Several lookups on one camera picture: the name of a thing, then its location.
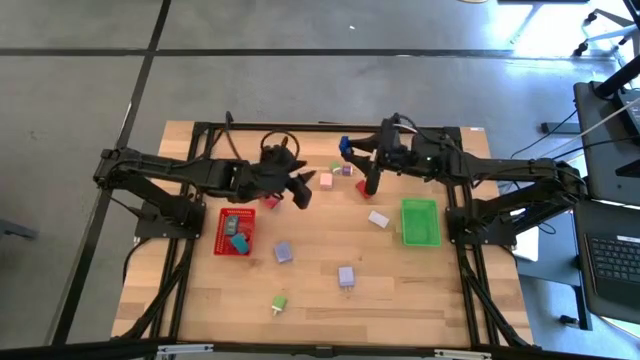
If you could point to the green charger block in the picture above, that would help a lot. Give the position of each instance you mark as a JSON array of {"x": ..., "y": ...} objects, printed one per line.
[{"x": 279, "y": 302}]

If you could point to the pink charger block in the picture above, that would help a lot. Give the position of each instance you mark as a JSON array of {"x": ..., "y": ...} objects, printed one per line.
[{"x": 326, "y": 180}]

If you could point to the lavender USB charger block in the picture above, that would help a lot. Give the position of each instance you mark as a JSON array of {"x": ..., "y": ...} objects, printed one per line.
[{"x": 283, "y": 252}]

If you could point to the silver frame bracket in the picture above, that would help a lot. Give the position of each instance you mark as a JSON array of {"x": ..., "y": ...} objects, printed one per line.
[
  {"x": 185, "y": 348},
  {"x": 462, "y": 354}
]

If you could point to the red plastic basket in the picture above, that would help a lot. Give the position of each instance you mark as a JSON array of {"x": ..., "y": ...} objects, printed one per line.
[{"x": 247, "y": 217}]

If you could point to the office chair base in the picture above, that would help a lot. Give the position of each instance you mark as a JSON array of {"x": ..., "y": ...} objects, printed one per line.
[{"x": 617, "y": 34}]

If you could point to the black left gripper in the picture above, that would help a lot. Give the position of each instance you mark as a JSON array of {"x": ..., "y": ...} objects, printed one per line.
[{"x": 265, "y": 172}]

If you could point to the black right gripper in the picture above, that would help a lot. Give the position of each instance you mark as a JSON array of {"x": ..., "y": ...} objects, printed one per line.
[{"x": 395, "y": 150}]

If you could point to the red ribbed charger block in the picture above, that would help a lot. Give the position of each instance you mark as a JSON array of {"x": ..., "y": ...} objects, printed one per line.
[{"x": 271, "y": 202}]

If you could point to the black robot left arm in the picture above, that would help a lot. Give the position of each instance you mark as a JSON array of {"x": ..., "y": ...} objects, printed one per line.
[{"x": 165, "y": 165}]

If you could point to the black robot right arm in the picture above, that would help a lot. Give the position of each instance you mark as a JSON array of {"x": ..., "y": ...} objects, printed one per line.
[{"x": 515, "y": 167}]

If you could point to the lavender charger with prongs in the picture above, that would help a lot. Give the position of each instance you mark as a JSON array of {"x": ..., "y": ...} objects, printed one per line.
[{"x": 346, "y": 276}]

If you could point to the green plastic basket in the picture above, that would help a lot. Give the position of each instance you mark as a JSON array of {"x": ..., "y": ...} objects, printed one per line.
[{"x": 420, "y": 225}]

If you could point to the small purple charger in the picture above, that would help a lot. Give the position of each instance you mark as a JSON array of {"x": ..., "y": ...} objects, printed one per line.
[{"x": 347, "y": 170}]

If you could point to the black table frame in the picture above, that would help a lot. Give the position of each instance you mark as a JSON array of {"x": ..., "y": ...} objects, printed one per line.
[{"x": 250, "y": 125}]

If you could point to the white paper sheet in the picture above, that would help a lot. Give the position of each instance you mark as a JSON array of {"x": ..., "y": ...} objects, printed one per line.
[{"x": 527, "y": 245}]

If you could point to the black side desk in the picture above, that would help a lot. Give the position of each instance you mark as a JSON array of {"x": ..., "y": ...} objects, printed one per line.
[{"x": 600, "y": 150}]

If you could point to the blue charger block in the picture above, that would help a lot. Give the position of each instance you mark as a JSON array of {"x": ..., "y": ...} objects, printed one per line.
[{"x": 344, "y": 145}]

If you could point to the black laptop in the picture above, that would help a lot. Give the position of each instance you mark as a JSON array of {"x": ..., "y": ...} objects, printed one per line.
[{"x": 612, "y": 260}]

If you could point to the white flat charger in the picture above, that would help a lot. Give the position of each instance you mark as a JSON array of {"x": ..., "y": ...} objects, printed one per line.
[{"x": 378, "y": 219}]

